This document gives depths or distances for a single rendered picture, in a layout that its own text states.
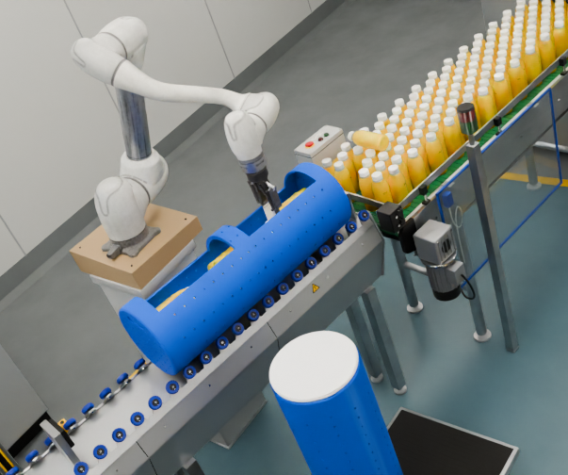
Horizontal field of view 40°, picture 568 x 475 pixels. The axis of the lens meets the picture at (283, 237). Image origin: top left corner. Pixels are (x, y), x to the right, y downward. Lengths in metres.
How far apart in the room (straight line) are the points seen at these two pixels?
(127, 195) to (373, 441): 1.28
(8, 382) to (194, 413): 1.59
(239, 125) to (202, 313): 0.62
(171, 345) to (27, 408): 1.80
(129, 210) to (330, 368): 1.09
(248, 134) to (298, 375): 0.80
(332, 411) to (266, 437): 1.36
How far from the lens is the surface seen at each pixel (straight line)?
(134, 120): 3.00
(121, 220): 3.02
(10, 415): 4.16
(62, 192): 5.57
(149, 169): 3.10
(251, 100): 2.71
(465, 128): 2.92
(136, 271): 3.00
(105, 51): 2.73
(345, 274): 2.95
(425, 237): 2.98
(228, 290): 2.59
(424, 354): 3.74
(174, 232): 3.12
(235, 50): 6.59
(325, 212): 2.78
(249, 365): 2.76
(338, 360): 2.35
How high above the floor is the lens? 2.68
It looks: 35 degrees down
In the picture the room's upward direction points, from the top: 21 degrees counter-clockwise
